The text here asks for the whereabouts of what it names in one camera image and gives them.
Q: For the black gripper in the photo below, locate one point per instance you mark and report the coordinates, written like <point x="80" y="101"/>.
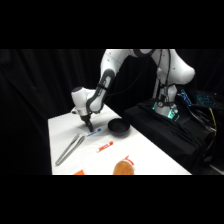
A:
<point x="85" y="118"/>

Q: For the blue pen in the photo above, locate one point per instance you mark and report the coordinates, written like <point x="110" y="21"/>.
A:
<point x="94" y="132"/>

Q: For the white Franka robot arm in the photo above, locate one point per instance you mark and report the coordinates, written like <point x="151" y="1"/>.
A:
<point x="110" y="66"/>

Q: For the red pen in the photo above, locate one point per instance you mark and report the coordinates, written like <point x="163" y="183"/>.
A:
<point x="105" y="146"/>

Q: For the black bowl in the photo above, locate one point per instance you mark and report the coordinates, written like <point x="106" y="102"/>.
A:
<point x="118" y="127"/>

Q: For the metal tongs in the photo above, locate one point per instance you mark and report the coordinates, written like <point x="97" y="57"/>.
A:
<point x="70" y="149"/>

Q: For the orange flat block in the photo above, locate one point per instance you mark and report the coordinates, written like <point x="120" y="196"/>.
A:
<point x="79" y="172"/>

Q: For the orange round object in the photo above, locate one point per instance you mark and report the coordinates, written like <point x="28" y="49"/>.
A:
<point x="123" y="167"/>

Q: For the black curtain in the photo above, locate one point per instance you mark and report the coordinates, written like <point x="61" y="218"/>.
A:
<point x="40" y="86"/>

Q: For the black cloth covered stand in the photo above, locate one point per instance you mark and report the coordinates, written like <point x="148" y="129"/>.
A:
<point x="166" y="136"/>

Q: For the backlit keyboard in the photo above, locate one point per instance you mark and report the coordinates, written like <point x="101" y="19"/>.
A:
<point x="206" y="99"/>

